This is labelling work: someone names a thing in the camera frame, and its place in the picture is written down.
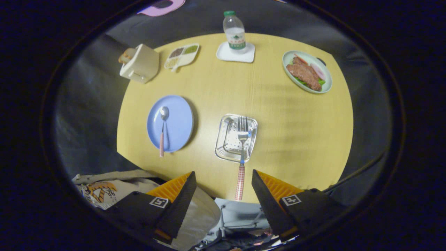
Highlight cream toaster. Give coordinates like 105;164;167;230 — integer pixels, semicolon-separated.
119;44;160;84

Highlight blue plate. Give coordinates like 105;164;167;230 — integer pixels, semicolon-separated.
147;95;194;153

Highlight spoon with red checked handle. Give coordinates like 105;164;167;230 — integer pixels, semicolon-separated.
159;106;170;157

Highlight pale green plate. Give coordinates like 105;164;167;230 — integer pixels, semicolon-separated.
282;50;333;94

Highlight metal cutlery holder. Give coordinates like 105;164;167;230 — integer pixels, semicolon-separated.
215;114;258;163

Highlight white square coaster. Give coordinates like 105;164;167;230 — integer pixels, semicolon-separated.
216;42;255;63

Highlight white divided dish with beans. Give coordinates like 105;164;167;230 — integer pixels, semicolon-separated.
164;43;200;72

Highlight black cable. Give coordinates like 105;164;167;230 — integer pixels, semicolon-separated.
322;157;387;194

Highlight clear water bottle green cap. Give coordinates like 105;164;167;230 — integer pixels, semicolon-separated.
223;10;246;51

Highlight person's white printed shirt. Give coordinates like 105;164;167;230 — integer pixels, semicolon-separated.
75;178;157;210

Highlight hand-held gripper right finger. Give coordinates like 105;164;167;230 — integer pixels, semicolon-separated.
252;169;345;241

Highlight fork with red checked handle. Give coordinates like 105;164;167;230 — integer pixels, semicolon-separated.
235;116;249;201

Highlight grilled meat slices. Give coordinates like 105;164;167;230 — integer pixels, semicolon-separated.
286;57;322;92

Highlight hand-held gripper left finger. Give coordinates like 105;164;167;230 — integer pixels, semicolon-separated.
105;171;197;244

